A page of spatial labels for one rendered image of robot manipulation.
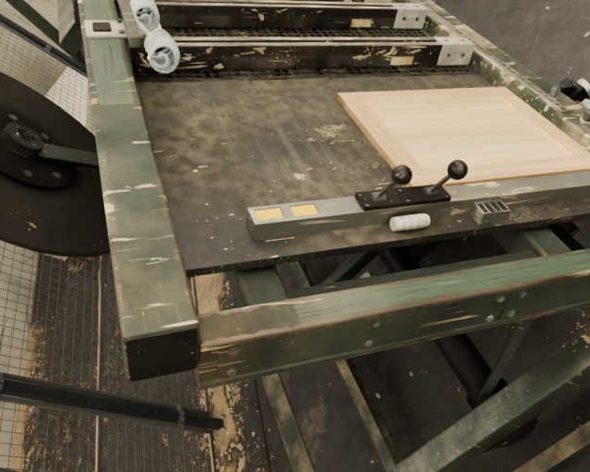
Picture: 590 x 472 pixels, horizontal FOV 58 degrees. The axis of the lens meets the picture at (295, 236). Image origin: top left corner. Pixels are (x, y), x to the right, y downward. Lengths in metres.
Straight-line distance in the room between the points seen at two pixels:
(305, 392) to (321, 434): 0.24
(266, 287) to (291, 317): 0.17
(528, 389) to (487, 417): 0.13
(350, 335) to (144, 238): 0.35
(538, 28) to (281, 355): 2.60
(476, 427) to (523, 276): 0.66
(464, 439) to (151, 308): 1.07
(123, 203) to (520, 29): 2.64
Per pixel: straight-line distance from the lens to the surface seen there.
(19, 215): 1.47
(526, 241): 1.28
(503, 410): 1.57
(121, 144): 1.06
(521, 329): 1.42
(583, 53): 2.98
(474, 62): 1.95
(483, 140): 1.48
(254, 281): 0.97
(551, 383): 1.54
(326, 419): 2.88
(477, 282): 0.97
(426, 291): 0.91
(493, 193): 1.22
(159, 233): 0.85
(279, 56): 1.63
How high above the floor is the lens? 2.23
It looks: 41 degrees down
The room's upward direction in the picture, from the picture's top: 61 degrees counter-clockwise
